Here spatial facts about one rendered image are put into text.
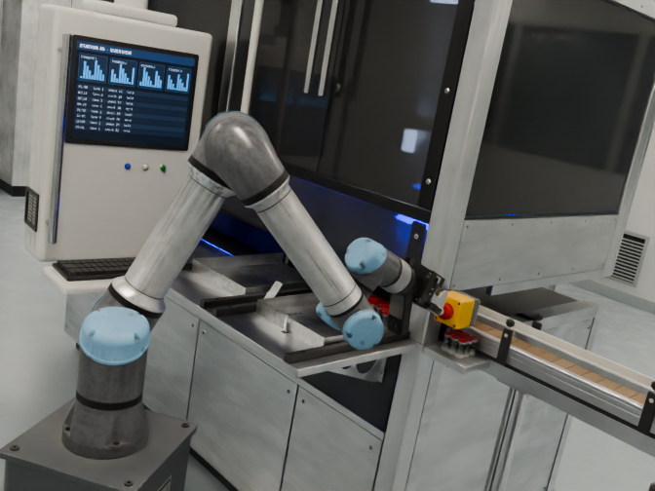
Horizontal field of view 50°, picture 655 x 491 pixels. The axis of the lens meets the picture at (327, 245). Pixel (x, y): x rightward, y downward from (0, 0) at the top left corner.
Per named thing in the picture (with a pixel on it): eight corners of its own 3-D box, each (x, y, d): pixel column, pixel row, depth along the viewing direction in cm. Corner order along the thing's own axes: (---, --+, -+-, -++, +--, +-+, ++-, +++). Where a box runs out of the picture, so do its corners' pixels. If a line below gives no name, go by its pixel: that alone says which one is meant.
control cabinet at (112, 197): (164, 242, 255) (189, 19, 236) (188, 258, 241) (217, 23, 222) (19, 245, 223) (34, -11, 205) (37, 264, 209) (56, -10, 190)
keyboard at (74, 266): (173, 261, 234) (174, 253, 233) (193, 274, 223) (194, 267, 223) (51, 266, 208) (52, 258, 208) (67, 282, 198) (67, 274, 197)
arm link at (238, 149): (252, 108, 113) (403, 331, 129) (246, 103, 123) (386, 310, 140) (193, 149, 113) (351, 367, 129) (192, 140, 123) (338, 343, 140)
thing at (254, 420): (231, 322, 407) (252, 174, 386) (543, 521, 265) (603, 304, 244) (61, 348, 338) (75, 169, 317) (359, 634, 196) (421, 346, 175)
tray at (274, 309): (350, 299, 201) (352, 287, 201) (417, 333, 183) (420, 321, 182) (255, 312, 178) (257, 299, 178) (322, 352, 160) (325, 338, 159)
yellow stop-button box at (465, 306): (450, 316, 176) (456, 288, 175) (474, 326, 171) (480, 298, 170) (432, 320, 171) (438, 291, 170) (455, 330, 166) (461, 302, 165)
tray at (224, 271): (282, 262, 226) (283, 252, 225) (335, 288, 208) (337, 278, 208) (191, 270, 203) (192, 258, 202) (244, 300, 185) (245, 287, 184)
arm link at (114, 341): (70, 401, 119) (76, 328, 116) (80, 367, 132) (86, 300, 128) (142, 405, 122) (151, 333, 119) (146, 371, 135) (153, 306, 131)
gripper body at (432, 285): (447, 281, 158) (421, 262, 149) (431, 315, 157) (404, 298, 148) (422, 270, 163) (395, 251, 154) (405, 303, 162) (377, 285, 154)
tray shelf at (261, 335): (271, 263, 230) (272, 257, 230) (436, 345, 182) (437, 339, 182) (138, 274, 197) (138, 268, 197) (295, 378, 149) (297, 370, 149)
